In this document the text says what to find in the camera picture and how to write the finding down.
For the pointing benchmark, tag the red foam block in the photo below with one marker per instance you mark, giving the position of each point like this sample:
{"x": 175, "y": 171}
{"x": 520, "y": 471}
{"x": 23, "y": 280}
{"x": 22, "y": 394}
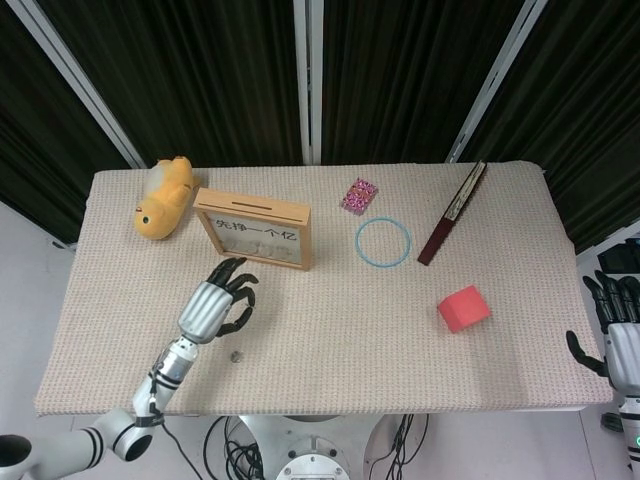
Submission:
{"x": 462, "y": 310}

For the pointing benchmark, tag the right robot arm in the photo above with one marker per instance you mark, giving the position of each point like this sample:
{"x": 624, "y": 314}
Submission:
{"x": 632, "y": 430}

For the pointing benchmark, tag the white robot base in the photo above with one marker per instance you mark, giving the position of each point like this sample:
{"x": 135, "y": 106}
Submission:
{"x": 310, "y": 445}

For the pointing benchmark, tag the pink patterned card deck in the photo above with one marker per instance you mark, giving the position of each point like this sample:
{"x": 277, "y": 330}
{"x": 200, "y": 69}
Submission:
{"x": 359, "y": 196}

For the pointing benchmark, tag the white metal frame post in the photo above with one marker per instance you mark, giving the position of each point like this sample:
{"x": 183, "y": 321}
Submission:
{"x": 497, "y": 75}
{"x": 301, "y": 75}
{"x": 77, "y": 75}

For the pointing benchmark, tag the dark red folded fan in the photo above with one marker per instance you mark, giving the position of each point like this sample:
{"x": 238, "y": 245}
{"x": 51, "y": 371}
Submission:
{"x": 440, "y": 237}

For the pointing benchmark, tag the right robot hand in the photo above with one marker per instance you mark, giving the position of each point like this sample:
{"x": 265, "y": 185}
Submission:
{"x": 625, "y": 355}

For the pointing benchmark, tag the yellow plush toy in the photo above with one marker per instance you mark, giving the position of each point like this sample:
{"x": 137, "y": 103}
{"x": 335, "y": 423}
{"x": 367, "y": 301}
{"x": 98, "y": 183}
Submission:
{"x": 160, "y": 210}

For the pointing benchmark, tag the beige woven tablecloth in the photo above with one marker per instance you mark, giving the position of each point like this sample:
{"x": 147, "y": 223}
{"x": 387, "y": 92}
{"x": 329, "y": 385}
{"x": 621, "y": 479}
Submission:
{"x": 350, "y": 360}

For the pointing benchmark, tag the black pleated curtain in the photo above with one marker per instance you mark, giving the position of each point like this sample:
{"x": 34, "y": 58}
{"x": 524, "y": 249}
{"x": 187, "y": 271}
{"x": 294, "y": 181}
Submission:
{"x": 200, "y": 90}
{"x": 40, "y": 125}
{"x": 590, "y": 125}
{"x": 400, "y": 80}

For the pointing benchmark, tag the silver coin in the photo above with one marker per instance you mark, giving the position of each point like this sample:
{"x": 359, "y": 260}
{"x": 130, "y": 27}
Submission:
{"x": 235, "y": 356}

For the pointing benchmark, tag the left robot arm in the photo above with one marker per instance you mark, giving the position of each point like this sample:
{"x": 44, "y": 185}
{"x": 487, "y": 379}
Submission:
{"x": 170, "y": 370}

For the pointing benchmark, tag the black equipment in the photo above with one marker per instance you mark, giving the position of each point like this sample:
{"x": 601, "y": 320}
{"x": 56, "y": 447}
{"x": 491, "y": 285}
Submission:
{"x": 617, "y": 260}

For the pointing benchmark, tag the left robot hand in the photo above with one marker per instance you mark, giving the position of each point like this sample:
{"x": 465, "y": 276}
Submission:
{"x": 202, "y": 312}

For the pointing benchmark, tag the wooden frame coin box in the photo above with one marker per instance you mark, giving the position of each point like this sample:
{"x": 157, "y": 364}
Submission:
{"x": 250, "y": 205}

